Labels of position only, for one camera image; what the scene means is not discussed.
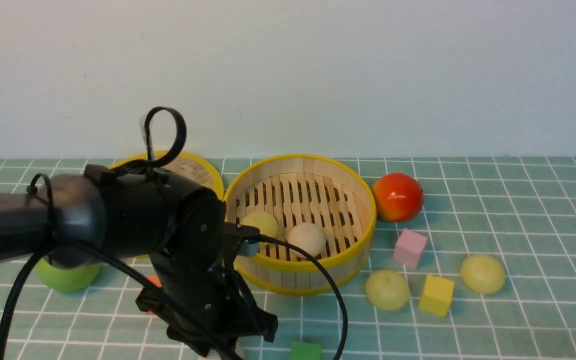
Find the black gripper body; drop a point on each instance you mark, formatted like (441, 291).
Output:
(216, 296)

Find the pale green bun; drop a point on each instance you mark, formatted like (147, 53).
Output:
(264, 221)
(387, 290)

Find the white bun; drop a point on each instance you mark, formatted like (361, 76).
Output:
(309, 237)

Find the pale yellow bun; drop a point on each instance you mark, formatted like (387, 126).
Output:
(483, 274)

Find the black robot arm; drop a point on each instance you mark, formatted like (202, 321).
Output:
(179, 224)

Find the bamboo steamer lid yellow rim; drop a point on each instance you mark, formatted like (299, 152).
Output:
(188, 165)

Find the bamboo steamer tray yellow rim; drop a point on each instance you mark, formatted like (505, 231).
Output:
(305, 188)

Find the orange cube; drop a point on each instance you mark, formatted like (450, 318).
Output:
(155, 280)

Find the green cube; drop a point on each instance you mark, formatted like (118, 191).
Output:
(305, 351)

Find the green apple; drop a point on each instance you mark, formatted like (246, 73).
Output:
(66, 280)

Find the pink cube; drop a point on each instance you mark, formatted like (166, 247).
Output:
(409, 248)

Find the red tomato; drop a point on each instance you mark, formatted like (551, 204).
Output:
(399, 198)

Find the yellow cube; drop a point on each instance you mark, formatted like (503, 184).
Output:
(437, 295)

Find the green checkered tablecloth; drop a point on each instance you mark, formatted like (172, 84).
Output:
(521, 210)

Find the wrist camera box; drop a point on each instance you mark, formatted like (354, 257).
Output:
(240, 240)

